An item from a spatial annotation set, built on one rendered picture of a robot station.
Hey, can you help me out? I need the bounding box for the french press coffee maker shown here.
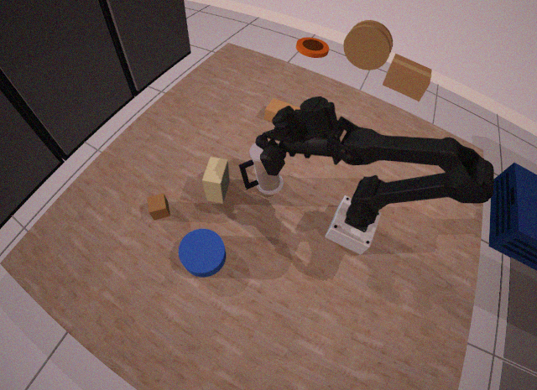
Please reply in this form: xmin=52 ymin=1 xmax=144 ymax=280
xmin=239 ymin=135 xmax=284 ymax=195

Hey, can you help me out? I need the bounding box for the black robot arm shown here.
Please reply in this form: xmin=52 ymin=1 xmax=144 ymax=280
xmin=272 ymin=96 xmax=494 ymax=232

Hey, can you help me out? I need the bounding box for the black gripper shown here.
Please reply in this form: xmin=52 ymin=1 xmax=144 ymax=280
xmin=256 ymin=127 xmax=311 ymax=176

